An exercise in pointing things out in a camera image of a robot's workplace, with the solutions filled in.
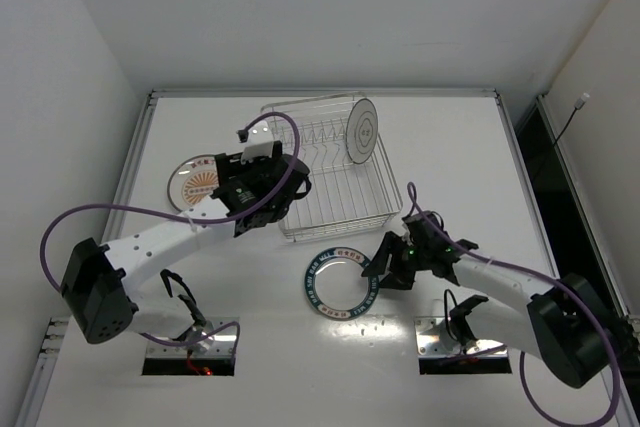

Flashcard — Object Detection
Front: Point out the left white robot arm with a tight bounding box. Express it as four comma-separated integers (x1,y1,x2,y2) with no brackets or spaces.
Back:
61,154,311,344

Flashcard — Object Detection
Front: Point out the blue rimmed plate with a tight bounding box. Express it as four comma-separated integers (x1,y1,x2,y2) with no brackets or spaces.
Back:
303,247,379,321

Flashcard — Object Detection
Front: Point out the orange sunburst plate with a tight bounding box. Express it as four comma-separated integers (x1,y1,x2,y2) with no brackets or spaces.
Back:
166,154,219,212

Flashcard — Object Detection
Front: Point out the metal base plate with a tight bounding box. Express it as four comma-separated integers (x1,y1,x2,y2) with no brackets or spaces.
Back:
145,317,240,362
414,316,508,360

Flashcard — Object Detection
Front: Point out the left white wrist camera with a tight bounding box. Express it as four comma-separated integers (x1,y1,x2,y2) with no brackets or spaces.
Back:
237,121,275,164

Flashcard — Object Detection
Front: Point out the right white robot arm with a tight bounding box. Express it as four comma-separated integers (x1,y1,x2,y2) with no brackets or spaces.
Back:
363,214,638,388

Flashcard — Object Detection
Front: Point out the purple cable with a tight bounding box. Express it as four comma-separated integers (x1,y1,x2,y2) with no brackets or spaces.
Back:
406,181,622,427
39,112,301,348

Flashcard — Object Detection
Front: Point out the black wall cable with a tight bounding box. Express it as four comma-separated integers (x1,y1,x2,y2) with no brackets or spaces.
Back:
552,92,591,147

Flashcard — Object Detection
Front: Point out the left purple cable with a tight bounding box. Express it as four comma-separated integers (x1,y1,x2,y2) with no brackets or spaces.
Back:
39,112,301,348

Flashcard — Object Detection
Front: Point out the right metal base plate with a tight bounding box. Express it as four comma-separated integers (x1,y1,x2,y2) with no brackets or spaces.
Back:
414,316,508,360

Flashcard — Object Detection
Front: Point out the silver wire dish rack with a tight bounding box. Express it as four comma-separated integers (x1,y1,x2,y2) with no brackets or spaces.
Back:
260,91,402,242

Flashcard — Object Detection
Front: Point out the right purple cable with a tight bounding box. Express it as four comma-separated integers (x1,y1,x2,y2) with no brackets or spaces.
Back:
406,181,622,427

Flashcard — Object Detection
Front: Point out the white black ringed plate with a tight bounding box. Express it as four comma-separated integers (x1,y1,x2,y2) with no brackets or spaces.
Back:
344,98,379,164

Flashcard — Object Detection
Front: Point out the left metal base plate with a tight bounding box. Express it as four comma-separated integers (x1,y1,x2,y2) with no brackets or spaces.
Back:
145,317,240,362

